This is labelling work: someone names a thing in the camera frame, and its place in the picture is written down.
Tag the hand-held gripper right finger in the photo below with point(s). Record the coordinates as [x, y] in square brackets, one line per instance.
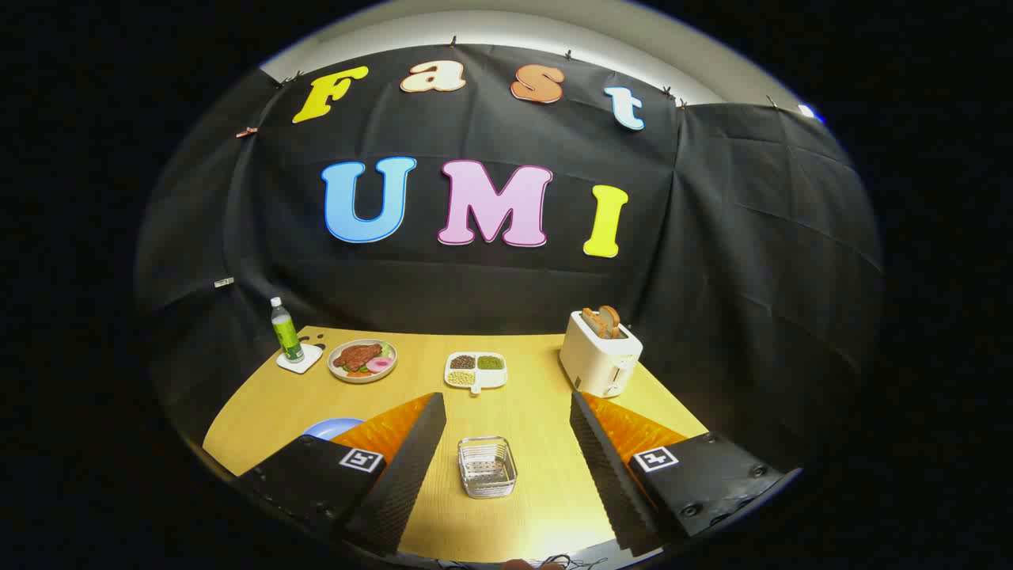
[605, 475]

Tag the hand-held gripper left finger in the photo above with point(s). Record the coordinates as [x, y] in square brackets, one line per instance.
[411, 467]

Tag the blue round plate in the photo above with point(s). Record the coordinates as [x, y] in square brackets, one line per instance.
[332, 427]

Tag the pink round food slice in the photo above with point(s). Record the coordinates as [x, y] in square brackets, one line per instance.
[380, 365]

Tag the beige oval food plate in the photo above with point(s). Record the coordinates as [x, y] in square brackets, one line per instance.
[389, 354]

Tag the white toaster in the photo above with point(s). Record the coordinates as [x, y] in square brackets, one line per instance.
[593, 360]

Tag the white divided bean dish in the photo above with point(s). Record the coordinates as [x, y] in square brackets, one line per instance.
[492, 378]

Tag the brown steak piece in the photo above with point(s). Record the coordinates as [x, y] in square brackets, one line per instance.
[356, 355]

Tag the white square coaster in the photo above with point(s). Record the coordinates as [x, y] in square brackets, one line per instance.
[307, 365]

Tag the brown bread slice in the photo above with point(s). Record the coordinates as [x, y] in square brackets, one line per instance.
[611, 321]
[592, 319]

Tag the green label drink bottle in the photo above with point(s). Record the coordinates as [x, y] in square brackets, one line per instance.
[286, 336]

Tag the orange clothes clip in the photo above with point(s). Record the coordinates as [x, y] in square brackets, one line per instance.
[247, 131]

